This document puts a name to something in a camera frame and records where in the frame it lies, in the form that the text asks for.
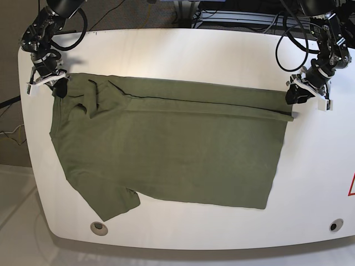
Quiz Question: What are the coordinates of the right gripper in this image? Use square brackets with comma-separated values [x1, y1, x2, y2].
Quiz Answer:
[28, 54, 69, 99]

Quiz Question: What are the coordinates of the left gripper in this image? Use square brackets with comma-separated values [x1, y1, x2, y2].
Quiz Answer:
[285, 65, 331, 105]

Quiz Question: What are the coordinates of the olive green T-shirt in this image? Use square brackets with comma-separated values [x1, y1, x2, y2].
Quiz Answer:
[50, 73, 293, 221]

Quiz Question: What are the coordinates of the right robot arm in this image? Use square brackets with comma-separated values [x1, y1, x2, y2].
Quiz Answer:
[21, 1, 88, 98]

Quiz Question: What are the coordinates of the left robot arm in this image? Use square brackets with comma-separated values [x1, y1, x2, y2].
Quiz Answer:
[281, 1, 354, 110]

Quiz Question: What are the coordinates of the black bar under table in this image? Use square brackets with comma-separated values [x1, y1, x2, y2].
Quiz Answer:
[0, 95, 21, 109]

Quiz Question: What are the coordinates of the red triangle warning sticker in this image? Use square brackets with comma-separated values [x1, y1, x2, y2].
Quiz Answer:
[348, 175, 355, 196]

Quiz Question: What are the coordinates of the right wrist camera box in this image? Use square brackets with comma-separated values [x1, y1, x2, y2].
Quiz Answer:
[27, 84, 39, 96]

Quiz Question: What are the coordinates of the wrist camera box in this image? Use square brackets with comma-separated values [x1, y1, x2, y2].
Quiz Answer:
[317, 99, 333, 111]
[27, 84, 39, 96]

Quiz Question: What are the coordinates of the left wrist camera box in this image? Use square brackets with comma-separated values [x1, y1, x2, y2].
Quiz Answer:
[317, 99, 333, 111]

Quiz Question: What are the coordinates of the white floor cable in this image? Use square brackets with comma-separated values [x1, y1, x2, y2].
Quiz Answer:
[0, 124, 23, 137]

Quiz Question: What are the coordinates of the grey aluminium frame rail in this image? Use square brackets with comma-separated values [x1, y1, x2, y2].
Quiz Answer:
[191, 10, 308, 31]

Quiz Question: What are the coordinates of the right table cable grommet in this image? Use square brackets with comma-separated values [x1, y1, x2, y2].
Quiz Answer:
[329, 219, 344, 232]

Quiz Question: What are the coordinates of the table cable grommet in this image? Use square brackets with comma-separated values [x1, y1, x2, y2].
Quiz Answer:
[90, 222, 108, 236]
[329, 219, 344, 232]

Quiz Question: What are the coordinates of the left table cable grommet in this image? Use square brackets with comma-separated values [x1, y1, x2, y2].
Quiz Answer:
[90, 222, 108, 236]

